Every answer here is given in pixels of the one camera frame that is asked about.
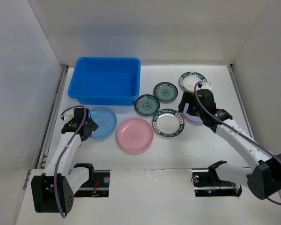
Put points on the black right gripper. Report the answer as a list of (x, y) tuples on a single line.
[(188, 107)]

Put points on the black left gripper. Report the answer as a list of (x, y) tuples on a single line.
[(92, 126)]

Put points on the purple plate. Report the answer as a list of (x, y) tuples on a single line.
[(194, 119)]

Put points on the light blue plate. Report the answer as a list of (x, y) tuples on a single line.
[(106, 120)]

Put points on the green rimmed white plate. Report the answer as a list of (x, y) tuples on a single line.
[(188, 80), (168, 123)]

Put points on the teal patterned small plate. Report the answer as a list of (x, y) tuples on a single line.
[(147, 105), (165, 92)]

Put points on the pink plate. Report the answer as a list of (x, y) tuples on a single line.
[(135, 135)]

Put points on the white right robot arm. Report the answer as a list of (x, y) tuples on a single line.
[(263, 174)]

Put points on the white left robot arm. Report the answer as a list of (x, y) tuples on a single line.
[(53, 191)]

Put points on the blue plastic bin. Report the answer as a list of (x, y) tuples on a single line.
[(106, 81)]

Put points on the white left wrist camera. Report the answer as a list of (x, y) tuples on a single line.
[(67, 116)]

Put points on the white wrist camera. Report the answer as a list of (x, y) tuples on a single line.
[(67, 116), (205, 85)]

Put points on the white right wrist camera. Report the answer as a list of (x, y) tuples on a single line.
[(205, 85)]

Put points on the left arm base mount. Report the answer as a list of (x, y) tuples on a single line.
[(96, 188)]

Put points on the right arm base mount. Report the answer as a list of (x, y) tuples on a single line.
[(206, 186)]

